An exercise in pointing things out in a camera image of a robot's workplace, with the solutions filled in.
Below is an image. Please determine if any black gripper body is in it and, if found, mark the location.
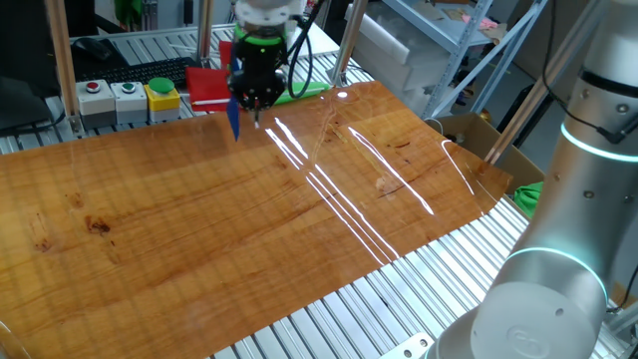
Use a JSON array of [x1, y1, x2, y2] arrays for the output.
[[232, 42, 289, 85]]

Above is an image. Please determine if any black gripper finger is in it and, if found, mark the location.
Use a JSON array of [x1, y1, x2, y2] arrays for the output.
[[256, 74, 289, 126], [228, 74, 258, 124]]

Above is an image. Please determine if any green flag with white stick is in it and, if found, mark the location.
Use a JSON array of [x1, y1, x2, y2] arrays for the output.
[[190, 82, 331, 107]]

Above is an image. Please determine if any large red flag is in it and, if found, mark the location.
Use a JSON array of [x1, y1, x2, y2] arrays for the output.
[[184, 66, 233, 114]]

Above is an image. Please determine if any yellow box green mushroom button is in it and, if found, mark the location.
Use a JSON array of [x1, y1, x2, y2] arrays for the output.
[[144, 77, 181, 124]]

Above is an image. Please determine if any black keyboard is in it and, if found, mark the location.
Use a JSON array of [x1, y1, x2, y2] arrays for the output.
[[77, 56, 200, 86]]

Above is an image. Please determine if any grey box with green button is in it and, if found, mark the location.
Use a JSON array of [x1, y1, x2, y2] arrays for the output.
[[110, 81, 150, 125]]

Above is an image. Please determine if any white foam block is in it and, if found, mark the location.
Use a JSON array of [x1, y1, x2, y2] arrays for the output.
[[348, 4, 453, 117]]

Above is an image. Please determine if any hanging green cloth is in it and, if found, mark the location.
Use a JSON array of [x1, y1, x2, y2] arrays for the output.
[[113, 0, 144, 29]]

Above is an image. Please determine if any grey box with red button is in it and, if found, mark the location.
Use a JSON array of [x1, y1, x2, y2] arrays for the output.
[[75, 79, 118, 130]]

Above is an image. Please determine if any black computer mouse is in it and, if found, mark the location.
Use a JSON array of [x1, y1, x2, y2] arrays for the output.
[[72, 37, 114, 62]]

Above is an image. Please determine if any glossy wood-grain table mat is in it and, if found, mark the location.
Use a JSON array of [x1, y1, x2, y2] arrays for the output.
[[0, 79, 514, 359]]

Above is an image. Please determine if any blue-grey metal shelf rack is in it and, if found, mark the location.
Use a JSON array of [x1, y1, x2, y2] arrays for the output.
[[381, 0, 549, 121]]

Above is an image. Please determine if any cardboard box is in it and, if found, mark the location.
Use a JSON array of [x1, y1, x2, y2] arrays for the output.
[[427, 112, 545, 195]]

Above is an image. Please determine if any black monitor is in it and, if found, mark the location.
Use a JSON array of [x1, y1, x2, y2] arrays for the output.
[[0, 0, 99, 99]]

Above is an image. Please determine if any copper-coloured diagonal strut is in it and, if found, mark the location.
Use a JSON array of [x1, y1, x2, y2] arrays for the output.
[[483, 0, 599, 166]]

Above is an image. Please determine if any black floor box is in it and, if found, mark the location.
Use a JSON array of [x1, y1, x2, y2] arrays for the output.
[[495, 83, 562, 149]]

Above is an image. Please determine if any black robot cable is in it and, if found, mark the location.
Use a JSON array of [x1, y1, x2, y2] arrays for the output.
[[286, 0, 328, 100]]

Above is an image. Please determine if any aluminium frame post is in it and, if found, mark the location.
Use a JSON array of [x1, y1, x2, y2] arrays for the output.
[[196, 0, 215, 69], [327, 0, 371, 87]]

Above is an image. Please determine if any copper-coloured frame post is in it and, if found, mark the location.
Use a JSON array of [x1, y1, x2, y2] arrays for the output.
[[44, 0, 86, 139]]

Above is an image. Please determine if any metal bracket plate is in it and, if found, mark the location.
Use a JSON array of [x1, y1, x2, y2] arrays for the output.
[[378, 331, 437, 359]]

